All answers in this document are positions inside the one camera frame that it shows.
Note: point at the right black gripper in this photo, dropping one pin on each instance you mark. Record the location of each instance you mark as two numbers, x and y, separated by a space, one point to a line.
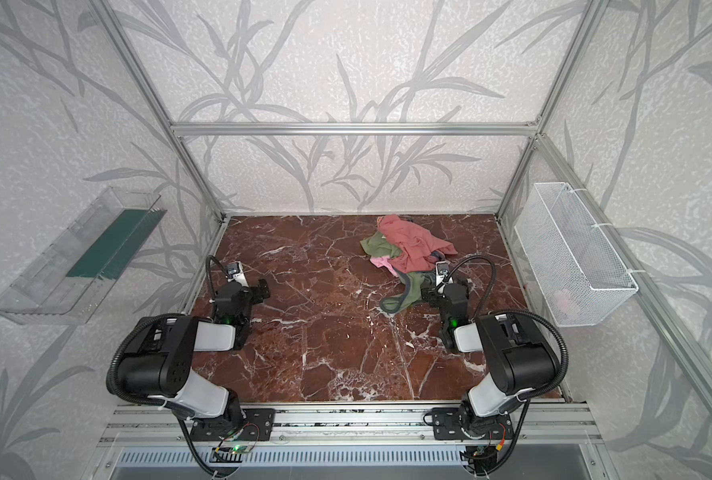
446 291

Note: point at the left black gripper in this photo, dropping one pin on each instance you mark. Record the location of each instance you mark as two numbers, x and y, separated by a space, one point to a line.
246 291

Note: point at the dusty red cloth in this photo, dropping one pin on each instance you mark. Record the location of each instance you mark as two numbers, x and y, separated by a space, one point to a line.
420 250

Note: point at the olive green cloth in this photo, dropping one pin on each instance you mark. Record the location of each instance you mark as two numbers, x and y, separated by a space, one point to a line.
413 282

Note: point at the light pink cloth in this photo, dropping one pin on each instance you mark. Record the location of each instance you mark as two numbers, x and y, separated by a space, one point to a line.
384 262

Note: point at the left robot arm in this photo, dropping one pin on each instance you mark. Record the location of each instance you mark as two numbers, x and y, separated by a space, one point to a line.
154 366

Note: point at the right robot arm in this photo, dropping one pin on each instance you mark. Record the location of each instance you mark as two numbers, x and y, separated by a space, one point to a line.
525 357

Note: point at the pink item in basket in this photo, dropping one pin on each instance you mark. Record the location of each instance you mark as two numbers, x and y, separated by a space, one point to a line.
565 303

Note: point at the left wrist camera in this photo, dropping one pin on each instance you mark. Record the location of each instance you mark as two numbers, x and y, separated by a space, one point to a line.
234 272

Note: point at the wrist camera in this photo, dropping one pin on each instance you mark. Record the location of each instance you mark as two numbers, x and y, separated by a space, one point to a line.
234 272
442 273

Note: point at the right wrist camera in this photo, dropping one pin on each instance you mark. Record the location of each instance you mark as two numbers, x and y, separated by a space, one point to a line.
442 273

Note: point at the white wire mesh basket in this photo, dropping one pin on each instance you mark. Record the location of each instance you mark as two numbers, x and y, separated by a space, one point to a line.
567 248

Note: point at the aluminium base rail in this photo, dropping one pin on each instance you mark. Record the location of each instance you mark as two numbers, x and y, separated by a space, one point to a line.
354 424

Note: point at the clear plastic wall tray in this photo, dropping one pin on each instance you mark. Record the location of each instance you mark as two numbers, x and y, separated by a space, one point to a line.
66 283

